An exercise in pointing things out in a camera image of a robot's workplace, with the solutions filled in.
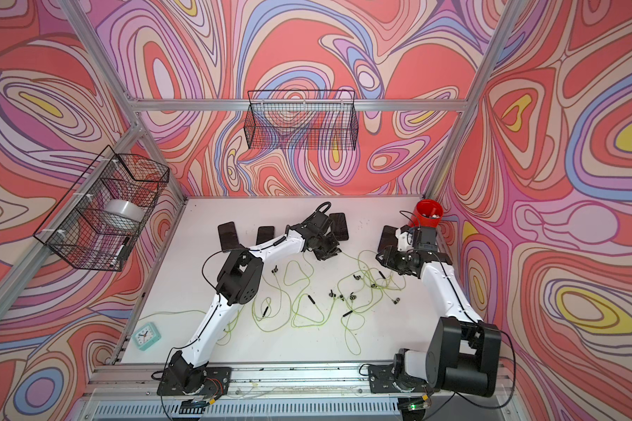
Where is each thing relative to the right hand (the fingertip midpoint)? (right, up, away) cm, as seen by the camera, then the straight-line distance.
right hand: (383, 264), depth 86 cm
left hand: (-11, +2, +14) cm, 18 cm away
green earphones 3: (-5, -9, +6) cm, 12 cm away
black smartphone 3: (-18, +3, +6) cm, 19 cm away
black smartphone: (-58, +8, +20) cm, 62 cm away
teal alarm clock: (-75, -22, -5) cm, 78 cm away
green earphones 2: (-26, -16, +2) cm, 31 cm away
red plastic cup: (+22, +17, +16) cm, 32 cm away
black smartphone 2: (-44, +9, +23) cm, 51 cm away
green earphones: (-32, -14, +3) cm, 35 cm away
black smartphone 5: (+7, +7, +20) cm, 23 cm away
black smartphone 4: (-12, +11, +19) cm, 25 cm away
